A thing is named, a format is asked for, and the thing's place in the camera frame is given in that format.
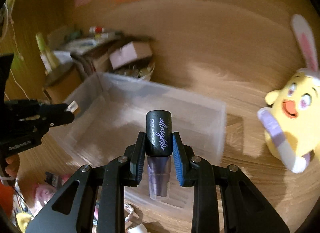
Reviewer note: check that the pink cardboard box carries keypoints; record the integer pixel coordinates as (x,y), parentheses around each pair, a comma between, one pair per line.
(129,53)

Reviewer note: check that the black allnighter spray bottle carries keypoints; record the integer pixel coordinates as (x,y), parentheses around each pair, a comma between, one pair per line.
(159,152)

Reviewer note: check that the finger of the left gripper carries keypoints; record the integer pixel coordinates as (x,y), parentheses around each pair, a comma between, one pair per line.
(56,114)

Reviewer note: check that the person's left hand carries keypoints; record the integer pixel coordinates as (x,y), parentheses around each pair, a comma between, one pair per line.
(13,165)

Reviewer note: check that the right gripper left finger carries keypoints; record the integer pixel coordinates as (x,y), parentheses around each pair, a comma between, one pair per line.
(90,189)

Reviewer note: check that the green cap spray bottle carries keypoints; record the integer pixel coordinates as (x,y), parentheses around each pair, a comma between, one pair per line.
(50,61)

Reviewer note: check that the clear plastic storage bin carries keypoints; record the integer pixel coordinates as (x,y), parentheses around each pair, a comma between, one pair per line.
(113,109)

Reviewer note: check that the yellow chick plush toy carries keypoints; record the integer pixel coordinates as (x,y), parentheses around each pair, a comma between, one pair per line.
(291,118)

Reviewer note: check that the brown cylindrical container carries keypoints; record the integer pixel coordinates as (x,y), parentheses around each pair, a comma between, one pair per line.
(61,82)

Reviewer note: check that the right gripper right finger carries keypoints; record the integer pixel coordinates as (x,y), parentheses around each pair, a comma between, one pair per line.
(245,209)

